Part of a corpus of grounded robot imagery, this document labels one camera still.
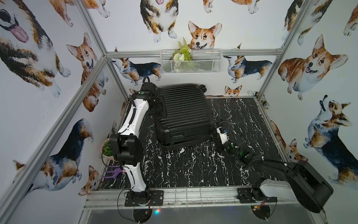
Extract aluminium front rail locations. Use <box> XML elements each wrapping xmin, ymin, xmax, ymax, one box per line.
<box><xmin>83</xmin><ymin>185</ymin><xmax>314</xmax><ymax>211</ymax></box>

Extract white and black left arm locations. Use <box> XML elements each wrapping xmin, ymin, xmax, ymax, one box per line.
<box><xmin>108</xmin><ymin>77</ymin><xmax>157</xmax><ymax>200</ymax></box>

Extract green fern with white flower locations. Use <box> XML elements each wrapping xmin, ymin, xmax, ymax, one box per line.
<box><xmin>172</xmin><ymin>38</ymin><xmax>193</xmax><ymax>73</ymax></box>

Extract purple pink garden fork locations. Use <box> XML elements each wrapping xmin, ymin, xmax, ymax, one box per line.
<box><xmin>103</xmin><ymin>166</ymin><xmax>126</xmax><ymax>179</ymax></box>

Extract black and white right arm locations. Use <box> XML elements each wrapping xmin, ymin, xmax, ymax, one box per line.
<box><xmin>212</xmin><ymin>121</ymin><xmax>334</xmax><ymax>213</ymax></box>

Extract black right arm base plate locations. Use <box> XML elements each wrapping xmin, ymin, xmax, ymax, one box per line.
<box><xmin>237</xmin><ymin>188</ymin><xmax>277</xmax><ymax>203</ymax></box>

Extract black hard-shell suitcase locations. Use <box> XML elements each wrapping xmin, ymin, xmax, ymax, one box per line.
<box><xmin>154</xmin><ymin>84</ymin><xmax>216</xmax><ymax>151</ymax></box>

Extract potted green succulent plant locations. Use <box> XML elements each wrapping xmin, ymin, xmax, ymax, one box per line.
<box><xmin>101</xmin><ymin>138</ymin><xmax>114</xmax><ymax>161</ymax></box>

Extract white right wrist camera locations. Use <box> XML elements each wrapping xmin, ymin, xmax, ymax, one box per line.
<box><xmin>216</xmin><ymin>127</ymin><xmax>228</xmax><ymax>145</ymax></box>

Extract white wire mesh basket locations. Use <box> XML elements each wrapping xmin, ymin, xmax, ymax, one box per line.
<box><xmin>160</xmin><ymin>50</ymin><xmax>223</xmax><ymax>74</ymax></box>

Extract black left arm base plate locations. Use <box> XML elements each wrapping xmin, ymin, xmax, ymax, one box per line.
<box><xmin>125</xmin><ymin>190</ymin><xmax>164</xmax><ymax>207</ymax></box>

